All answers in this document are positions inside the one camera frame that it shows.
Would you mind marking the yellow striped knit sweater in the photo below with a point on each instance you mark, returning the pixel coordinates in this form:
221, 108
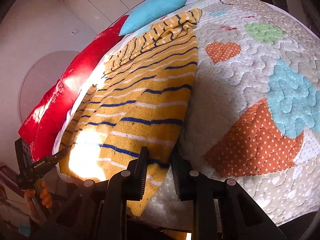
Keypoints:
139, 99

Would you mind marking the turquoise knit pillow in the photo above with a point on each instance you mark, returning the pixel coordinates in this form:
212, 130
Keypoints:
149, 11

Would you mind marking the white wall socket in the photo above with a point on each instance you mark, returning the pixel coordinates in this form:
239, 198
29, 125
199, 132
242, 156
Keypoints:
74, 32

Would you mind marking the person's left hand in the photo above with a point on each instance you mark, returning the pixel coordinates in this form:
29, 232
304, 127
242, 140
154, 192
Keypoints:
36, 200

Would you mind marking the long red embroidered pillow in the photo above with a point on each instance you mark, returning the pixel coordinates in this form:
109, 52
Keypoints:
30, 127

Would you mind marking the patchwork heart quilt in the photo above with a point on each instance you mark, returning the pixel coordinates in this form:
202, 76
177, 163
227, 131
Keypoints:
253, 112

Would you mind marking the white round headboard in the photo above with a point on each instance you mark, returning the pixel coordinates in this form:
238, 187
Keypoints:
41, 77

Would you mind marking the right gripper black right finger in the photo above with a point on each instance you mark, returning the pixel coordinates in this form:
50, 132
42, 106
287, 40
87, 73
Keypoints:
221, 209

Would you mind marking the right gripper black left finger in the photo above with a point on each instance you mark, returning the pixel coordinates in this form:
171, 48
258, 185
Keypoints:
98, 210

